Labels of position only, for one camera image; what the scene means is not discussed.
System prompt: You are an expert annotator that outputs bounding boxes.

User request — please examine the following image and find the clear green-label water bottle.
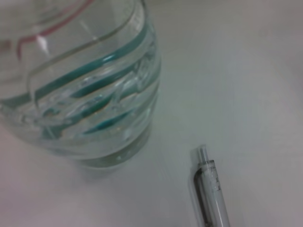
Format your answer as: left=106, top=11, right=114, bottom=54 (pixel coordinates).
left=0, top=0, right=163, bottom=173

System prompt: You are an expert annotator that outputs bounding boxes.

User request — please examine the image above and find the grey clear pen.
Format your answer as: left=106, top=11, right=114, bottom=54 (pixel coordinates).
left=188, top=143, right=232, bottom=227

